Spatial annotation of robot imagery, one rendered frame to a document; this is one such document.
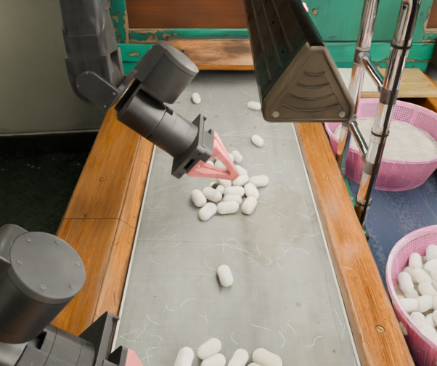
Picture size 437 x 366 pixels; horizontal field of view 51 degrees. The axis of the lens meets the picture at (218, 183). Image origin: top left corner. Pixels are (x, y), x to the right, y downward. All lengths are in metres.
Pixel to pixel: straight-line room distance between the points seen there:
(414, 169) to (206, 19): 0.61
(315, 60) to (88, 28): 0.33
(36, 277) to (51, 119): 2.04
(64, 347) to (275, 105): 0.26
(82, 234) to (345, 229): 0.40
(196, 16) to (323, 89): 0.82
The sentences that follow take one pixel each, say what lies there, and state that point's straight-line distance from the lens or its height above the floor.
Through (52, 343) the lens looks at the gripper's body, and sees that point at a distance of 0.40.
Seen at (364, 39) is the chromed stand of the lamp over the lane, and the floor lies 0.99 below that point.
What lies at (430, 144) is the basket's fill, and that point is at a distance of 1.07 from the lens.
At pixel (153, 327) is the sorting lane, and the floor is 0.74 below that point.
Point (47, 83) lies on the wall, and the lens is 2.27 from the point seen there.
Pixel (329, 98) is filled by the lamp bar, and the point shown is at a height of 1.06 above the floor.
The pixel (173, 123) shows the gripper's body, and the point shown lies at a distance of 0.65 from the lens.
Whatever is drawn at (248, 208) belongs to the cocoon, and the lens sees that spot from 0.76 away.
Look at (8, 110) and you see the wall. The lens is 2.38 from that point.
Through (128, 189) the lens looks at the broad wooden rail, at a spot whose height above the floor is 0.76.
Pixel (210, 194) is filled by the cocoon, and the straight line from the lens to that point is 0.78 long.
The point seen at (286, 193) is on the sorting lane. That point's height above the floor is 0.74.
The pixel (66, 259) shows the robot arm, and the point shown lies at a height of 1.00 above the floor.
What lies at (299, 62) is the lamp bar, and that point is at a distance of 0.39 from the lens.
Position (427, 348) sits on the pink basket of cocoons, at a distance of 0.65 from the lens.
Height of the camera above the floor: 1.24
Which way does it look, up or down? 36 degrees down
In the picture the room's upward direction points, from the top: straight up
